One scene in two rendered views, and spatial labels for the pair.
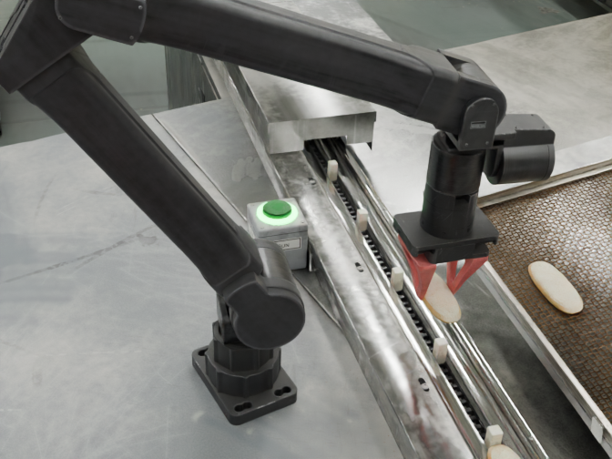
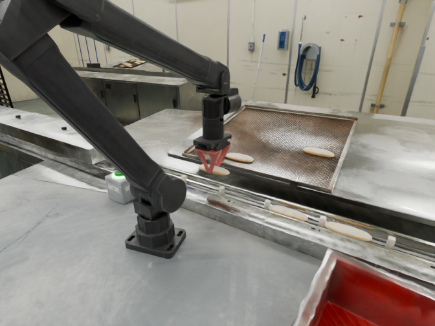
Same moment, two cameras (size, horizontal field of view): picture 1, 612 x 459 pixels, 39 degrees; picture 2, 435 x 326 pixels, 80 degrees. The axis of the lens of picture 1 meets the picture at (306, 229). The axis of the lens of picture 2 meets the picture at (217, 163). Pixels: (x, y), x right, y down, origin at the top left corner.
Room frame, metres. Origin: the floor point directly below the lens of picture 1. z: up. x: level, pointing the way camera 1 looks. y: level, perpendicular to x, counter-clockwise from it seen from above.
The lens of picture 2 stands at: (0.26, 0.28, 1.24)
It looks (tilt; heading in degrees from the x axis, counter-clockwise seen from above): 24 degrees down; 319
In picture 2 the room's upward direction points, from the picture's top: straight up
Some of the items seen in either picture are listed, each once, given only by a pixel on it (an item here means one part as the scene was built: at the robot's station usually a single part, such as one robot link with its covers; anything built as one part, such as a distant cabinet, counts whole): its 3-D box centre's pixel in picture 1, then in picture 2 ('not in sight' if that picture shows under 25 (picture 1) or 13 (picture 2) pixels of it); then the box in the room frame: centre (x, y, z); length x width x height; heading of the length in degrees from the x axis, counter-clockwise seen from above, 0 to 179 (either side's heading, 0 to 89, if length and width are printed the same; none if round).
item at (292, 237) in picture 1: (278, 245); (125, 190); (0.96, 0.04, 0.84); 0.08 x 0.08 x 0.11; 17
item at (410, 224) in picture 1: (448, 210); (212, 130); (0.77, -0.15, 1.04); 0.10 x 0.07 x 0.07; 108
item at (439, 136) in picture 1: (461, 161); (214, 107); (0.78, -0.16, 1.10); 0.07 x 0.06 x 0.07; 104
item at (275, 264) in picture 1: (260, 299); (156, 193); (0.73, 0.05, 0.94); 0.09 x 0.05 x 0.10; 104
